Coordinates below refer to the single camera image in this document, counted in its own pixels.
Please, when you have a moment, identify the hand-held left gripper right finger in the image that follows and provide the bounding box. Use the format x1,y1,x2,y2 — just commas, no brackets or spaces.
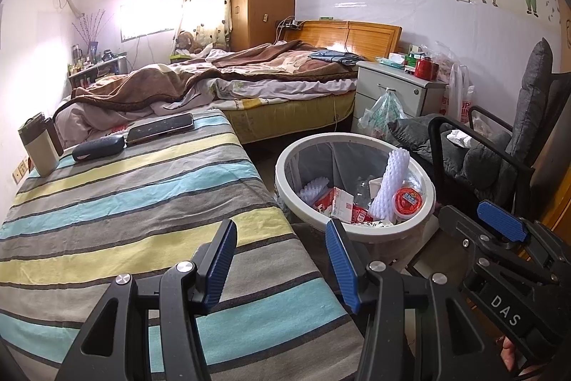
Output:
325,218,509,381

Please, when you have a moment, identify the wooden bed headboard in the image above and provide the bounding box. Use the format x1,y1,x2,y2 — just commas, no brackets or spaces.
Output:
283,20,402,57

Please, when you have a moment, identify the long white foam net sleeve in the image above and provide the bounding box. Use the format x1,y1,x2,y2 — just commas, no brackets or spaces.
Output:
369,149,411,222

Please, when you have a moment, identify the wall socket plate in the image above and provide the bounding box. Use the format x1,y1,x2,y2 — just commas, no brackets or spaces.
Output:
11,155,30,186

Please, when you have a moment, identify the short white foam net sleeve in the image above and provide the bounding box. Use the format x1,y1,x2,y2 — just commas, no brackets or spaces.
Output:
299,178,335,204

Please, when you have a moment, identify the striped blanket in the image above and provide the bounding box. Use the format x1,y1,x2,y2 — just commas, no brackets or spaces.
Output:
0,109,364,381

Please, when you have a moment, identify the light purple quilt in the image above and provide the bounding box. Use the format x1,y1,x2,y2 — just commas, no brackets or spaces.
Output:
56,66,358,150

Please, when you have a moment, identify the group of bottles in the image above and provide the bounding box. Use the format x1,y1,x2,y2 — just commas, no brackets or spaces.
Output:
67,44,122,75

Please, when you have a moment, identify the black metal chair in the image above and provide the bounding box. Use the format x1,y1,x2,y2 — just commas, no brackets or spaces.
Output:
427,106,537,222

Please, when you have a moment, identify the blue folded clothing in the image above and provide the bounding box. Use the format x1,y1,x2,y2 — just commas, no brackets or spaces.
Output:
308,48,365,66

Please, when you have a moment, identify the black smartphone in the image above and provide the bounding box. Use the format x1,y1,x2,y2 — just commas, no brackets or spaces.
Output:
126,113,194,146

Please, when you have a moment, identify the red canister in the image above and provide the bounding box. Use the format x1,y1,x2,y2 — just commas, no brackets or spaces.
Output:
415,55,441,81

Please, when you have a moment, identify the yellow mattress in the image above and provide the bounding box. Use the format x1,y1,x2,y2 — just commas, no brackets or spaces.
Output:
223,93,358,144

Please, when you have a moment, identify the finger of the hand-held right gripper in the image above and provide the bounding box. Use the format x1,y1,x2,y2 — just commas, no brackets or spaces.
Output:
439,206,542,271
476,200,570,270

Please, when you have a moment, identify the person's right hand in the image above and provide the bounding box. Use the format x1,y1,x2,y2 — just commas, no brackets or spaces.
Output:
497,335,537,376

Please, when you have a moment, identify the wooden door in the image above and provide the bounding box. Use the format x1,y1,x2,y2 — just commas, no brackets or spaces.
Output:
533,91,571,231

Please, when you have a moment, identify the red white snack packet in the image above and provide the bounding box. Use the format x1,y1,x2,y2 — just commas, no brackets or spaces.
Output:
393,187,424,216

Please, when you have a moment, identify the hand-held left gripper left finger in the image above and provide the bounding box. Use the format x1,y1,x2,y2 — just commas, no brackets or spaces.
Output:
54,219,238,381

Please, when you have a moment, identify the brown teddy bear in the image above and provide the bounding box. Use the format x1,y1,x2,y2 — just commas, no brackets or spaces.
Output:
175,30,204,56

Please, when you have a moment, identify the white round trash bin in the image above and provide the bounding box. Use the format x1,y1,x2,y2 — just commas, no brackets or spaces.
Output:
274,132,437,241

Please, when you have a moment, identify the white wall shelf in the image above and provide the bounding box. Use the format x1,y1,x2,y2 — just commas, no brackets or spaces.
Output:
68,55,128,90

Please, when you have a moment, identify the white nightstand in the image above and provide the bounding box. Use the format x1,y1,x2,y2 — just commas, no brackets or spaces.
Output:
351,60,448,135

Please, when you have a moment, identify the bed with brown blanket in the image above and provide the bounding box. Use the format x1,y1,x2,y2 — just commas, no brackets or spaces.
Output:
54,41,360,124

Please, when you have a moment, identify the green tissue pack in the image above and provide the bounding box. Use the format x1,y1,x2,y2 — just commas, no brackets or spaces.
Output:
377,53,408,68

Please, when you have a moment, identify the vase of dried branches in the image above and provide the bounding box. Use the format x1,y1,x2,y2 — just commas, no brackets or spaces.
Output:
74,8,115,52

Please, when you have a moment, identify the clear plastic bag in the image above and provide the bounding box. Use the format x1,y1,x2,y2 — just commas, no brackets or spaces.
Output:
421,42,461,81

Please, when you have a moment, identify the white red milk carton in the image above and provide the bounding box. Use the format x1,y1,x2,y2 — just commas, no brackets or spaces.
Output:
314,187,358,224

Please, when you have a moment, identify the green printed plastic bag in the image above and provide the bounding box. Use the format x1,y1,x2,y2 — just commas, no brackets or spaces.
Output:
358,89,408,139

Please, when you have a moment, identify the small red white packet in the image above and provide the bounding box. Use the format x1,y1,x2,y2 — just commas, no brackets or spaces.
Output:
348,205,376,225

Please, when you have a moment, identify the dark blue glasses case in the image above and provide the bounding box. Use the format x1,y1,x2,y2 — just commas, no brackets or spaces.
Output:
71,134,127,162

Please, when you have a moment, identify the grey cushioned armchair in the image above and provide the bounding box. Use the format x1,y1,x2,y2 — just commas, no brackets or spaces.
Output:
388,37,571,209

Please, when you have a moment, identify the white plastic bag red print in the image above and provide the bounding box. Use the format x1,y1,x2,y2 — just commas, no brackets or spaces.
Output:
441,64,476,126

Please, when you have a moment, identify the window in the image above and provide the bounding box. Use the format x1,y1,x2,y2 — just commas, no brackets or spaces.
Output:
120,0,183,43

